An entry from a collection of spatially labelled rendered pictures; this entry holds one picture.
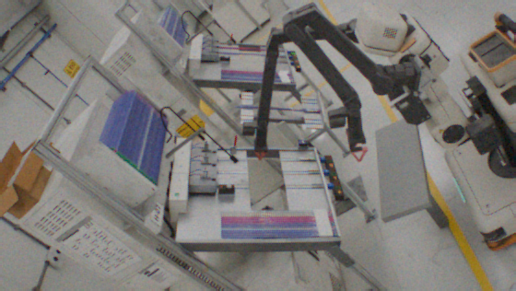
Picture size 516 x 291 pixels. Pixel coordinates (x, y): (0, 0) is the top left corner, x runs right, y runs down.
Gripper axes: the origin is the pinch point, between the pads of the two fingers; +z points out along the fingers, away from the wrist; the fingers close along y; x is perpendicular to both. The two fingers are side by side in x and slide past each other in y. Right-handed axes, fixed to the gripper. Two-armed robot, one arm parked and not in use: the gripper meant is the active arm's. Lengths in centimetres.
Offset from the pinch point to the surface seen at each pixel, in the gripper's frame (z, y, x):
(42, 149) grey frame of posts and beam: -51, 64, -84
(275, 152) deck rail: 2.2, -8.2, 8.8
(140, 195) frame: -17, 50, -54
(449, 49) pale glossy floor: -18, -122, 159
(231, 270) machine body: 55, 30, -14
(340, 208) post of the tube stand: 68, -33, 62
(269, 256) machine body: 38, 35, 5
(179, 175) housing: -7.2, 23.7, -40.1
